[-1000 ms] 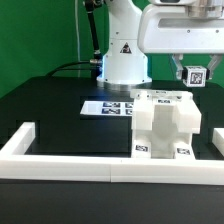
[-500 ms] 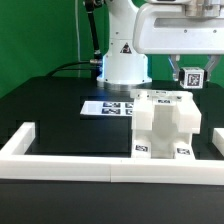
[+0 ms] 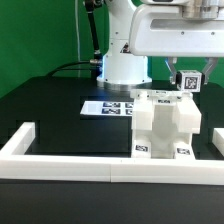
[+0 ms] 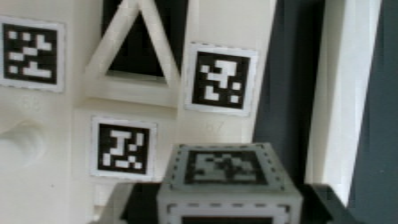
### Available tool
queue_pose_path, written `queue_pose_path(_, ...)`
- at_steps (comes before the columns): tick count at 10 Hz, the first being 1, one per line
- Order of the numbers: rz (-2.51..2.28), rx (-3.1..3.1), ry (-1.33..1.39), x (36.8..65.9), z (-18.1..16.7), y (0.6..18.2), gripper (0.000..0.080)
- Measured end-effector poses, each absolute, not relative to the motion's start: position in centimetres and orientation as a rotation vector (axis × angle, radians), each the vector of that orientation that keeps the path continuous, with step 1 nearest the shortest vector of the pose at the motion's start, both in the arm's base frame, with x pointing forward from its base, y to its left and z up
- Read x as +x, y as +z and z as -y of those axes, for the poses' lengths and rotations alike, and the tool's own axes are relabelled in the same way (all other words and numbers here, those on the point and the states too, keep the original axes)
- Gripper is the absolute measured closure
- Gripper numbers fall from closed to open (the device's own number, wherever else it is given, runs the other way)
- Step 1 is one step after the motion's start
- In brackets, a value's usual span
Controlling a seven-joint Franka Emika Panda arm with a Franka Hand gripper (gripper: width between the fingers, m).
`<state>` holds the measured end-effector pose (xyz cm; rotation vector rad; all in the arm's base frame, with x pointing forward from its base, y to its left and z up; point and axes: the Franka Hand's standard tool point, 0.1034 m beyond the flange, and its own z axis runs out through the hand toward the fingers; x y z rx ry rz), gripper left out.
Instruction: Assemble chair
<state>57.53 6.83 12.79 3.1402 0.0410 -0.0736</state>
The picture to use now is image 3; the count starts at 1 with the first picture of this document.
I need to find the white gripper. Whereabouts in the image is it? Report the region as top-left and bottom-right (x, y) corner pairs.
(129, 0), (224, 85)

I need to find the white chair seat block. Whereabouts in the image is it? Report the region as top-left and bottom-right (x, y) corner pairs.
(132, 99), (194, 159)

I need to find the white chair back frame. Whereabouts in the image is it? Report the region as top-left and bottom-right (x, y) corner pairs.
(130, 89), (201, 134)

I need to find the white paper marker sheet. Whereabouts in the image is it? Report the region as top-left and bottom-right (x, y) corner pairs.
(80, 101), (133, 116)

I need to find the black robot cable hose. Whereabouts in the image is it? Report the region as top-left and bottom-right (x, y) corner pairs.
(45, 0), (103, 78)

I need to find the thin white hanging cable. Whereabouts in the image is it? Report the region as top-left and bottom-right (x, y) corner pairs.
(76, 0), (82, 78)

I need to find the white U-shaped fence frame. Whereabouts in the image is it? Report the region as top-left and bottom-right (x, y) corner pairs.
(0, 122), (224, 185)

